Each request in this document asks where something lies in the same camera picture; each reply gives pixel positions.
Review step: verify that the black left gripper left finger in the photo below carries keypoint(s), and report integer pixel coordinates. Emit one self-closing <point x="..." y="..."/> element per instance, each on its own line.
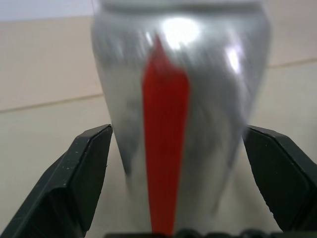
<point x="67" y="188"/>

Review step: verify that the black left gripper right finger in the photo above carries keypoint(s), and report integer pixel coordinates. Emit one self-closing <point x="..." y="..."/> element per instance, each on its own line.
<point x="282" y="178"/>

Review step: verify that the silver can with red stripe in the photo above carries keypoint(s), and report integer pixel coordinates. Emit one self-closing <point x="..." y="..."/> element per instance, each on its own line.
<point x="213" y="99"/>

